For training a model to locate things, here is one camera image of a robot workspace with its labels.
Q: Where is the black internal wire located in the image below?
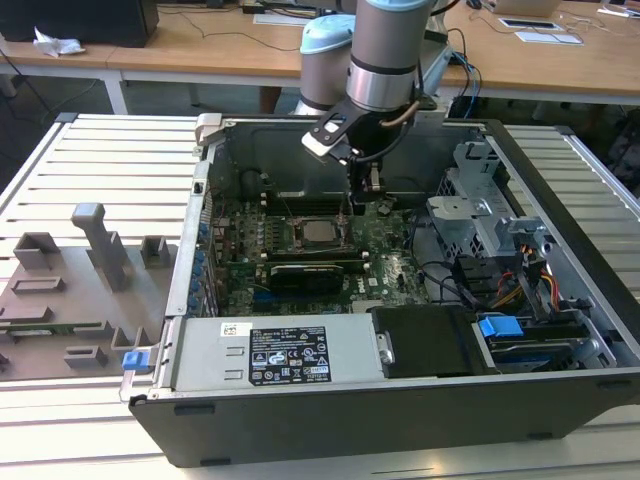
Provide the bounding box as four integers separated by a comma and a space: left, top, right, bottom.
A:
410, 214, 479, 307

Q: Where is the blue disk carrier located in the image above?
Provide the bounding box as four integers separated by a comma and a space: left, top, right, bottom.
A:
477, 314, 525, 342

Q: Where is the blue case latch clip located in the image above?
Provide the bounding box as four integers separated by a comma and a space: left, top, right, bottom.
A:
122, 352, 152, 374

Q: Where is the black cable with white tie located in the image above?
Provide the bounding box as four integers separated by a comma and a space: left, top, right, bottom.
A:
240, 170, 274, 196

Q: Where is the grey case handle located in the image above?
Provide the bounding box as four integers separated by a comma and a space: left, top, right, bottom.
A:
193, 113, 225, 150

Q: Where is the grey parts rack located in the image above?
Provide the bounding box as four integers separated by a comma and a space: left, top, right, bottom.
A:
0, 202, 175, 385

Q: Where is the yellow red wire bundle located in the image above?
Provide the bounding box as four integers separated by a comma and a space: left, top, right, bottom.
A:
492, 243, 560, 310

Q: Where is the white paper sheet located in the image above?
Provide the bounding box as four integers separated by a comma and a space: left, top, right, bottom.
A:
514, 30, 586, 48

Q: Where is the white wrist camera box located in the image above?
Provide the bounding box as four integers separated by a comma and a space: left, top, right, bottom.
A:
300, 110, 354, 165

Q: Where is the crumpled white paper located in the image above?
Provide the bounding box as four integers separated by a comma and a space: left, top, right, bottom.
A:
31, 26, 87, 57

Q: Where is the blue cable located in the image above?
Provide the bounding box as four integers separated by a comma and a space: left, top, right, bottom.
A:
451, 49, 484, 100

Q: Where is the black plastic drive cover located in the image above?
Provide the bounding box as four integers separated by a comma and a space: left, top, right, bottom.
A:
372, 304, 501, 380

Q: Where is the metal socket cover frame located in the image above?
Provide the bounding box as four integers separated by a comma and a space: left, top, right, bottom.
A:
294, 217, 349, 252

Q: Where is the black graphics card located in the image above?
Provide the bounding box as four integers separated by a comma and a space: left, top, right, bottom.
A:
269, 263, 346, 297

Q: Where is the black open PC case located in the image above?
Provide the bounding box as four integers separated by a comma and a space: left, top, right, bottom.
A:
119, 112, 640, 469

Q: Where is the green RAM stick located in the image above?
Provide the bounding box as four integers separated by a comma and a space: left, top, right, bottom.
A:
0, 322, 102, 337

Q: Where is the green motherboard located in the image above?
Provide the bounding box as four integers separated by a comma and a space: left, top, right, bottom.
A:
207, 197, 436, 317

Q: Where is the silver power supply box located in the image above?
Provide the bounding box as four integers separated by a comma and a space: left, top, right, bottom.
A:
171, 314, 397, 392

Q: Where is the silver metal disk bay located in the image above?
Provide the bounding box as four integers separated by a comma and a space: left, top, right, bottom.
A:
424, 139, 551, 262

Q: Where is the silver CPU plate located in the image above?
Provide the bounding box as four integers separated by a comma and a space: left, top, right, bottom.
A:
302, 222, 336, 246

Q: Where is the wooden desk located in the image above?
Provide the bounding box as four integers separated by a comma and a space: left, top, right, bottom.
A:
0, 0, 640, 117

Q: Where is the CPU socket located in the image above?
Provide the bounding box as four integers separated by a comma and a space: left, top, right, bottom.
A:
289, 214, 354, 254

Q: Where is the black power supply label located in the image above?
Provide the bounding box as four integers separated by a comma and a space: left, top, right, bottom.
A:
248, 325, 329, 386

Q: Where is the black box on desk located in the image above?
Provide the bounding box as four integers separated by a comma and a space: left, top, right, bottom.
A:
0, 0, 161, 49

